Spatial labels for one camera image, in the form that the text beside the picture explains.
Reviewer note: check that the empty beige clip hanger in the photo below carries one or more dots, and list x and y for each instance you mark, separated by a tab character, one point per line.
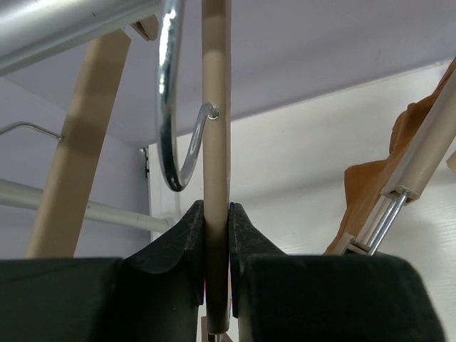
82	163

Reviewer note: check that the brown orange underwear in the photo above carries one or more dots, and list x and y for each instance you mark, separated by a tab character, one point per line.
363	183

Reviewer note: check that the beige clip hanger brown underwear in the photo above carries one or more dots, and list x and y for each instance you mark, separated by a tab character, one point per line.
409	179

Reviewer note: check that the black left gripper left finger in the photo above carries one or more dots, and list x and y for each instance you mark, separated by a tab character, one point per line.
153	295

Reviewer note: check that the white metal clothes rack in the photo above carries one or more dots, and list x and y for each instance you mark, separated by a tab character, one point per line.
32	31

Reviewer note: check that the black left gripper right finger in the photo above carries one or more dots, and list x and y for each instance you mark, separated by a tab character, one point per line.
281	297

